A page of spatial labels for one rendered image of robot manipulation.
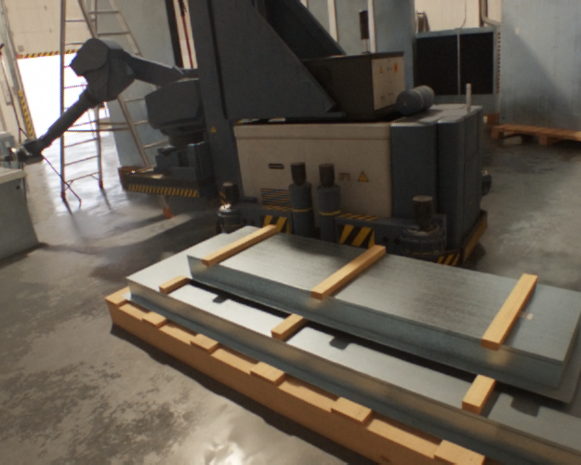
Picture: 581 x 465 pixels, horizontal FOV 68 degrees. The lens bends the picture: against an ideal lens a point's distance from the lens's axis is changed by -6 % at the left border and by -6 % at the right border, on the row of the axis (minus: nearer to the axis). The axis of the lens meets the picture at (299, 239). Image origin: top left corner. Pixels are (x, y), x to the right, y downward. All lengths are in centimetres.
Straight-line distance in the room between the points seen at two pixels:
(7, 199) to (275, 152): 238
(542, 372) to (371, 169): 144
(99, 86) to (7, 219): 133
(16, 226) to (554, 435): 395
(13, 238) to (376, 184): 303
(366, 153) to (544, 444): 165
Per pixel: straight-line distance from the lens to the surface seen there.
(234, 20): 294
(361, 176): 250
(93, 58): 380
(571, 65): 632
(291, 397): 164
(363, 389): 155
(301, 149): 265
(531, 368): 144
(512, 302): 158
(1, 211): 422
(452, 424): 144
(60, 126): 421
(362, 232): 237
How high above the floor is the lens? 119
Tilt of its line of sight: 22 degrees down
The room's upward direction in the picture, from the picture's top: 6 degrees counter-clockwise
